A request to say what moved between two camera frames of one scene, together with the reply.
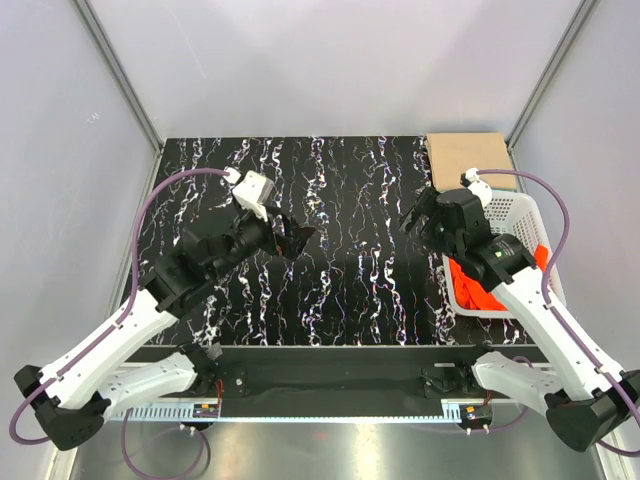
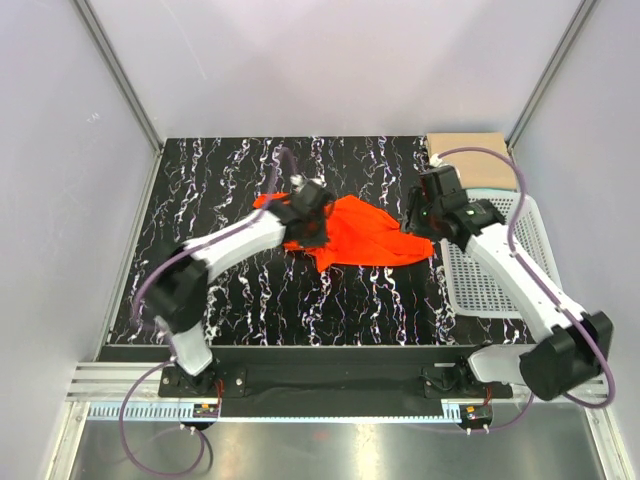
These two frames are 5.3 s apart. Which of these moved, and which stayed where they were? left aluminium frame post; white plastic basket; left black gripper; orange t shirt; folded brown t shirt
Moved: orange t shirt; left black gripper
Stayed: white plastic basket; left aluminium frame post; folded brown t shirt
